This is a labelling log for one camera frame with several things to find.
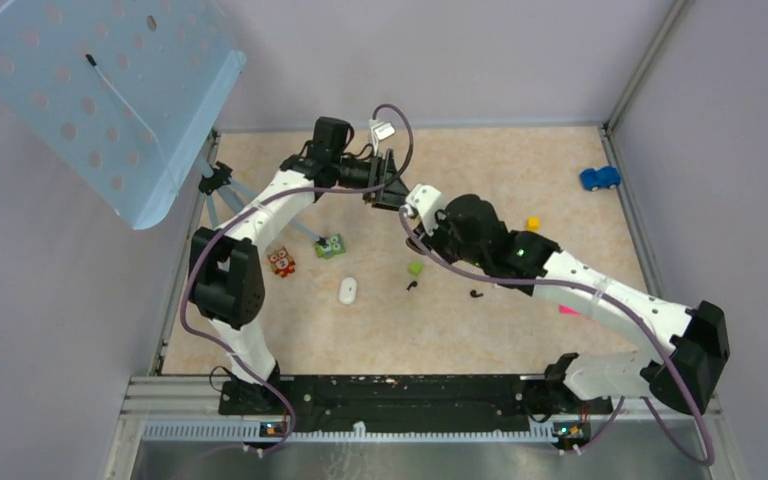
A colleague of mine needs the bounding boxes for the green wooden cube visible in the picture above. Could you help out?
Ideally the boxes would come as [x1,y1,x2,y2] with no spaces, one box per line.
[407,261,424,277]

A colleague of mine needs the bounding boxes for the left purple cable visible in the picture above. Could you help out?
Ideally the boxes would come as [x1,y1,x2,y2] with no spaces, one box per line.
[179,103,416,457]

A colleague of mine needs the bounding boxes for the light blue tripod stand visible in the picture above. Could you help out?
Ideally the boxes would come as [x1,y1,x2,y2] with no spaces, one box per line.
[196,130,337,259]

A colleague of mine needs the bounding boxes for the light blue perforated tray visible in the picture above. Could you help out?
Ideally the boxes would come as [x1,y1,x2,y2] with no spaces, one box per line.
[0,1,246,230]

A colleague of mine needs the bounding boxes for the pink plastic clip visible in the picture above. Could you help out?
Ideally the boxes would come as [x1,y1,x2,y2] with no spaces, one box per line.
[559,305,580,315]

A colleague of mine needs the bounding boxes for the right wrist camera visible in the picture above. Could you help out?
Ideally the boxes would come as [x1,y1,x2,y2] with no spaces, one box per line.
[405,183,446,229]

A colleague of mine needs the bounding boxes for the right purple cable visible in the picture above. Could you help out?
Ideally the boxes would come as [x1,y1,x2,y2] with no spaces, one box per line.
[398,210,717,468]

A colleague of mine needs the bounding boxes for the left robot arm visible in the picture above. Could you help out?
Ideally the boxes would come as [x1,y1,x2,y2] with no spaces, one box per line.
[186,117,413,414]

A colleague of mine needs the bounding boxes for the green owl block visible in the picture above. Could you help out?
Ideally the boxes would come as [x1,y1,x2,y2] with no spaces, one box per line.
[314,234,346,259]

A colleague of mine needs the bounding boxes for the purple cable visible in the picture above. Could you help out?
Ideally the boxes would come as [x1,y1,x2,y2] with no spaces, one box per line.
[179,103,416,457]
[398,210,717,468]

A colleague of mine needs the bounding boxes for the yellow wooden cube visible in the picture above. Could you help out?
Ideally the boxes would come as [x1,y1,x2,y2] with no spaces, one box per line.
[525,217,541,232]

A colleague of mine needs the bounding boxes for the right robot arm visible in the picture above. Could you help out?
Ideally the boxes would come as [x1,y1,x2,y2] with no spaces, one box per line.
[400,184,730,415]

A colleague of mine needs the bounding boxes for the white earbud charging case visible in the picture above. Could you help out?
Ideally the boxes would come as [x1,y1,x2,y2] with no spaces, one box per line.
[337,277,358,306]

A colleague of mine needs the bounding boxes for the blue toy car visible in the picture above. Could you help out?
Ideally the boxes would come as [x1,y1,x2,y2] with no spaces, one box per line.
[579,165,622,191]

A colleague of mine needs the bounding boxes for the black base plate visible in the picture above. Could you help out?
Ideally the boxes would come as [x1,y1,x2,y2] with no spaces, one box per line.
[218,374,613,434]

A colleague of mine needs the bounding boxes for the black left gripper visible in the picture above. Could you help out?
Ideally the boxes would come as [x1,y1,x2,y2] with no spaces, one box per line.
[332,148,410,212]

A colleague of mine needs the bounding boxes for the aluminium frame rail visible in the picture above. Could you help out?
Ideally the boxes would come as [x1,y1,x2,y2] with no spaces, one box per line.
[118,374,723,444]

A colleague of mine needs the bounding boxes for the red owl block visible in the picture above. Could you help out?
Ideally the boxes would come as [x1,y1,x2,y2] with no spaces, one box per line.
[267,246,296,278]

